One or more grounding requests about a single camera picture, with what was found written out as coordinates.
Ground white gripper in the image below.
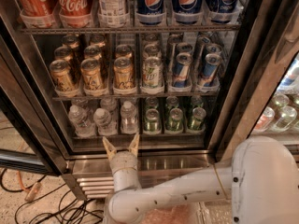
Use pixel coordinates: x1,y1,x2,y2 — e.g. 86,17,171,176
102,133,140,192

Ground clear water bottle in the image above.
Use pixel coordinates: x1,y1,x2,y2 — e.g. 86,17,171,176
121,101,138,134
93,108,117,136
68,105,95,138

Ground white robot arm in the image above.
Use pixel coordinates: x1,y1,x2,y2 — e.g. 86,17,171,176
103,135,299,224

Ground open fridge glass door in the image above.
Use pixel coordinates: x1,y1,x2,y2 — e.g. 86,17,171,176
0,21,67,175

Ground stainless steel fridge cabinet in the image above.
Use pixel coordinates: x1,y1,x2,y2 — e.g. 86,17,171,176
0,0,299,202

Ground right fridge glass door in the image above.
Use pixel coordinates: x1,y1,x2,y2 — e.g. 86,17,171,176
216,0,299,161

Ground clear bottle white label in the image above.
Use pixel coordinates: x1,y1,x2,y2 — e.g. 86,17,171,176
98,0,129,28

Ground blue Pepsi bottle left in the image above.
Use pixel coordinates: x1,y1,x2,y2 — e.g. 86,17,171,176
136,0,164,25

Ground blue pepsi bottle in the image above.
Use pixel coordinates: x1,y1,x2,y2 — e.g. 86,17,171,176
136,0,164,25
206,0,237,23
172,0,202,24

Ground red Coca-Cola bottle right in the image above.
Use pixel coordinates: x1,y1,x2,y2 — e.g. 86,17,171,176
58,0,93,28

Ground red coca-cola bottle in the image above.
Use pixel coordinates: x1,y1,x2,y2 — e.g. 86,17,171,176
10,0,58,29
58,0,93,28

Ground blue Pepsi bottle middle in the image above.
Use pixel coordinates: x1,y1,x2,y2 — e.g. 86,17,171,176
172,0,202,24

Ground red Coca-Cola bottle left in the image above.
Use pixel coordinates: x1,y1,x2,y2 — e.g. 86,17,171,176
10,0,58,29

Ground blue Pepsi bottle right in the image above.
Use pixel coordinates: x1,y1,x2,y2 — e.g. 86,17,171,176
206,0,237,23

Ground green can front left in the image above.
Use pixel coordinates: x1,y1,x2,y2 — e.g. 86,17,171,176
143,108,162,135

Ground green can front middle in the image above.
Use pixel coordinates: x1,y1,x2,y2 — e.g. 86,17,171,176
165,108,183,133

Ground gold can front right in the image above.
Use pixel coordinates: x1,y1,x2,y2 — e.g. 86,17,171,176
113,57,136,95

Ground gold can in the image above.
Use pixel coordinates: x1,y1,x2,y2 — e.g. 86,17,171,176
50,60,79,97
80,58,107,96
113,57,136,95

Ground gold can front middle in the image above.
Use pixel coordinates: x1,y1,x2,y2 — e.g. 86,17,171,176
80,58,107,96

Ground green can front right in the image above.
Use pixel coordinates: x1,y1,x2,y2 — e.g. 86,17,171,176
187,107,206,132

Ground green white 7up can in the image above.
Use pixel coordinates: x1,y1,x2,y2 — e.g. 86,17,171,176
141,57,164,94

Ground clear plastic bin left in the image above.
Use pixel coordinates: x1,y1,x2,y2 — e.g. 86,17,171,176
104,196,201,224

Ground clear plastic bin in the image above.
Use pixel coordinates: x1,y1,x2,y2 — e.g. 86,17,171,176
104,196,201,224
200,201,232,224

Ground blue Red Bull can left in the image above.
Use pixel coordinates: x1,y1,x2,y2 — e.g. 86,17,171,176
167,52,193,93

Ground blue red bull can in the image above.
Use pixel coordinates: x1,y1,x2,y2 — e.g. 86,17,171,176
195,53,222,92
167,52,193,93

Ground gold can front left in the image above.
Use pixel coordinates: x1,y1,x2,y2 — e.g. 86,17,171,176
50,60,79,97

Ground blue Red Bull can right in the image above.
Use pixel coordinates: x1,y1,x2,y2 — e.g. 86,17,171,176
195,53,222,92

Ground clear plastic bin right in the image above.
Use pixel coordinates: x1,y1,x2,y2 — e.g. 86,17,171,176
200,201,232,224

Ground black floor cables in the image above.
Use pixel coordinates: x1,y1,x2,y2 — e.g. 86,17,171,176
0,168,105,224

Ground orange cable with plug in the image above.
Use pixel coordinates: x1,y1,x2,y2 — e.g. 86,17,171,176
16,170,43,203

